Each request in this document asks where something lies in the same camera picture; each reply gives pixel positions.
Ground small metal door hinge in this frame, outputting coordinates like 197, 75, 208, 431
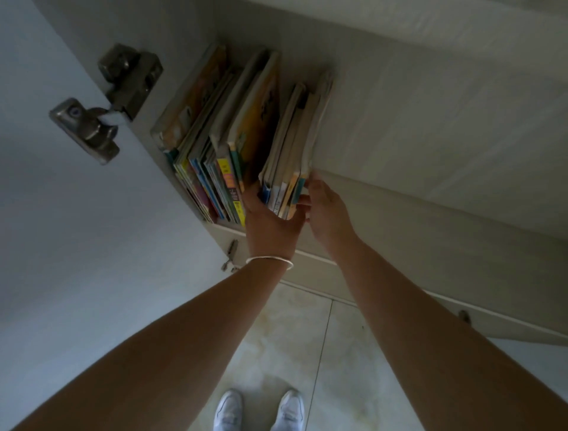
221, 240, 240, 273

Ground thin silver bracelet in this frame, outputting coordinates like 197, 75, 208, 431
245, 256, 295, 271

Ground person's right forearm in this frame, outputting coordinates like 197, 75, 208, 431
334, 237, 568, 431

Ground large metal door hinge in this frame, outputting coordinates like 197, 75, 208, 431
49, 43, 163, 165

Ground person's right white shoe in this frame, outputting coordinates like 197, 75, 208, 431
270, 390, 306, 431

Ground person's left hand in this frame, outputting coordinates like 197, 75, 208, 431
242, 180, 307, 263

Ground bundle of thin paperback books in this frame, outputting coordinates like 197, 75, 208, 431
258, 70, 336, 221

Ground white cabinet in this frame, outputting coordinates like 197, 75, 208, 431
33, 0, 568, 347

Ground person's left white shoe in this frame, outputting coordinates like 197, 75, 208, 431
213, 389, 244, 431

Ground person's white shoe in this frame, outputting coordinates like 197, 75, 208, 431
270, 390, 306, 431
213, 389, 244, 431

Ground row of colourful standing books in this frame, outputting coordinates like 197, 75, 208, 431
150, 42, 282, 228

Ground person's right hand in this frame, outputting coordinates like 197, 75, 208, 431
296, 172, 361, 261

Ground white cabinet door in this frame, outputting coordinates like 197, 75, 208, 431
0, 0, 241, 431

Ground person's left forearm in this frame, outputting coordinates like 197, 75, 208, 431
13, 259, 294, 431

